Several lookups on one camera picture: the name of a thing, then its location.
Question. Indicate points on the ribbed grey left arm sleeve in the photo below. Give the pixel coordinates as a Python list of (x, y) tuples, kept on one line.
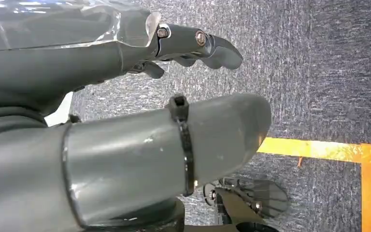
[(9, 121)]

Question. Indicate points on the black robot foot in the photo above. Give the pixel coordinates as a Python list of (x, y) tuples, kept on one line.
[(264, 195)]

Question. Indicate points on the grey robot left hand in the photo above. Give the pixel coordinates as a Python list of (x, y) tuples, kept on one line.
[(115, 160)]

